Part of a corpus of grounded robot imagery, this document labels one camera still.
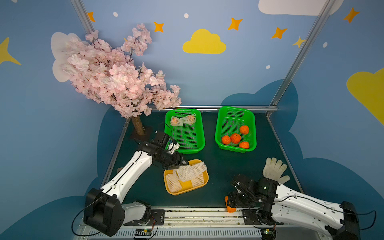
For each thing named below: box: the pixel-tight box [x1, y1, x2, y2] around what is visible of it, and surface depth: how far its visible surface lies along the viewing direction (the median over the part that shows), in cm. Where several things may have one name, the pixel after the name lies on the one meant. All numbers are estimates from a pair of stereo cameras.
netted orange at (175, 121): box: [170, 116, 184, 126], surface depth 110 cm
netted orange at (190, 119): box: [183, 113, 197, 125], surface depth 113 cm
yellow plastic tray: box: [163, 159, 209, 196], surface depth 82 cm
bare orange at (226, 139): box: [221, 135, 231, 145], surface depth 102 cm
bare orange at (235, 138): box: [230, 133, 241, 145], surface depth 101 cm
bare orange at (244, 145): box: [239, 141, 250, 149], surface depth 98 cm
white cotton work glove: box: [262, 157, 291, 184], surface depth 93 cm
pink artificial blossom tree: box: [62, 23, 182, 136], surface depth 70 cm
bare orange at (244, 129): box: [239, 125, 250, 135], surface depth 108 cm
